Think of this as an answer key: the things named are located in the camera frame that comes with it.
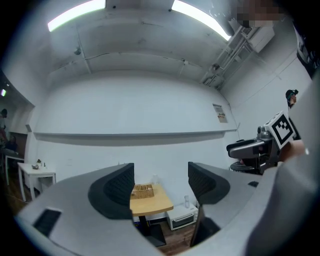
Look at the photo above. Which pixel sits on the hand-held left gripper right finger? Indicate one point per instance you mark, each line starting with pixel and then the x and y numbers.
pixel 207 185

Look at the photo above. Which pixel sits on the long ceiling light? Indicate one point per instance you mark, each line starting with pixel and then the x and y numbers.
pixel 202 17
pixel 75 16

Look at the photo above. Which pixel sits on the small potted plant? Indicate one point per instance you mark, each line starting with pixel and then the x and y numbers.
pixel 38 161

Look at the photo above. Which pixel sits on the wicker tissue box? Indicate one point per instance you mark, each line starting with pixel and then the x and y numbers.
pixel 143 192

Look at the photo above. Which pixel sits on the small clear bottle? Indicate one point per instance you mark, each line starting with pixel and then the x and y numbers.
pixel 186 202

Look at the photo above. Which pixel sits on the black table pedestal base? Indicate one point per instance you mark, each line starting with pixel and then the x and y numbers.
pixel 151 232

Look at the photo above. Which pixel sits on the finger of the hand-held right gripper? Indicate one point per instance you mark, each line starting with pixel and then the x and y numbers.
pixel 242 151

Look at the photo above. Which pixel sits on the white ceiling pipes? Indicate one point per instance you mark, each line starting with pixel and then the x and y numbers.
pixel 225 62

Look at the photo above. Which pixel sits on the wall notice poster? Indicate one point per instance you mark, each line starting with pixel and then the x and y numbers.
pixel 220 113

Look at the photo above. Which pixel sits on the white air conditioner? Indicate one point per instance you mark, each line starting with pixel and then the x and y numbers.
pixel 260 37

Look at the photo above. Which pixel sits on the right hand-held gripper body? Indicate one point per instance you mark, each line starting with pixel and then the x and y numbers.
pixel 282 130

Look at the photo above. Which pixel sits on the person's right forearm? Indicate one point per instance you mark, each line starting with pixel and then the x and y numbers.
pixel 292 150

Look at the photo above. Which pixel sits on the black marble round table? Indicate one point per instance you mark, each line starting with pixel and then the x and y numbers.
pixel 246 167

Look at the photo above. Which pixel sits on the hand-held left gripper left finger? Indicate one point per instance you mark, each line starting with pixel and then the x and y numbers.
pixel 117 190

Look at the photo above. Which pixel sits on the white side table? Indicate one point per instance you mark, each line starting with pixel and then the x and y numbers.
pixel 37 172

